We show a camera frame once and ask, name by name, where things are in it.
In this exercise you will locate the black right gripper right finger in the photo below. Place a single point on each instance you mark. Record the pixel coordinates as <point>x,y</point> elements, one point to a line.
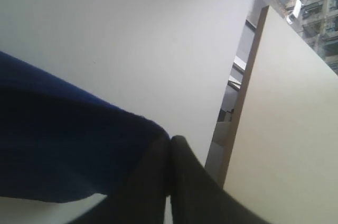
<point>196,197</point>

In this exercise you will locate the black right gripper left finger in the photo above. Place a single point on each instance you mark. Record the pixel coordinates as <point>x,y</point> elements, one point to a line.
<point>142,197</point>

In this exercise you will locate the blue microfibre towel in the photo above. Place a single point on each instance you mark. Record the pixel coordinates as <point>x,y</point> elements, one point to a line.
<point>60,143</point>

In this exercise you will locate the beige partition panel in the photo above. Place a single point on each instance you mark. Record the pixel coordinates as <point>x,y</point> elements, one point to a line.
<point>276,151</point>

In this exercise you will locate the white truck outside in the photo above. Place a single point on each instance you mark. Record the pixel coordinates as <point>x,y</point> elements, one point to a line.
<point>293,9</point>

